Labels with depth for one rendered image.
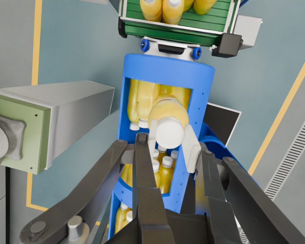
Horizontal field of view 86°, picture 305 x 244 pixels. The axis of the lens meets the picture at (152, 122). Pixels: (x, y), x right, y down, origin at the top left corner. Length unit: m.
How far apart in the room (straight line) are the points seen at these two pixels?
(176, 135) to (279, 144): 2.00
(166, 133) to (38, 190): 2.51
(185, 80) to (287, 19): 1.65
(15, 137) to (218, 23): 0.92
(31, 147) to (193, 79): 0.70
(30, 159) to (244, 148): 1.85
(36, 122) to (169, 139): 0.66
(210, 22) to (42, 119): 0.78
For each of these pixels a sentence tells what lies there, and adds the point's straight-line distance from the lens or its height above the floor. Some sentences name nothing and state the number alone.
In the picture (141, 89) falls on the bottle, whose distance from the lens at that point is 0.51.
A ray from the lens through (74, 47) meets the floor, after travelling 1.86.
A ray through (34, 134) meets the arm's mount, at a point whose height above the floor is 1.05.
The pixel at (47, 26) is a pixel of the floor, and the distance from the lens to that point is 2.01.
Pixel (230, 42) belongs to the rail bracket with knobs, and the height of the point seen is 1.00.
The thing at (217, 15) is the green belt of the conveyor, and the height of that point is 0.90.
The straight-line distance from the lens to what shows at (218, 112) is 1.62.
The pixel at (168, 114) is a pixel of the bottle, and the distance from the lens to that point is 0.24.
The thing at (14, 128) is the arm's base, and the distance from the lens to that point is 0.84.
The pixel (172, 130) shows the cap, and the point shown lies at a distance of 0.21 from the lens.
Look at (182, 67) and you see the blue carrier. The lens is 0.42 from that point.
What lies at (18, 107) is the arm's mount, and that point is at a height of 1.05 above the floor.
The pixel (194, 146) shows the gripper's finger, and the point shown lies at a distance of 0.16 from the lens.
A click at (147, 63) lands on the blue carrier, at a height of 1.22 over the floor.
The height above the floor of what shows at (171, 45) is 1.05.
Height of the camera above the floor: 1.65
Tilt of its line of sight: 73 degrees down
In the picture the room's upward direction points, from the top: 169 degrees counter-clockwise
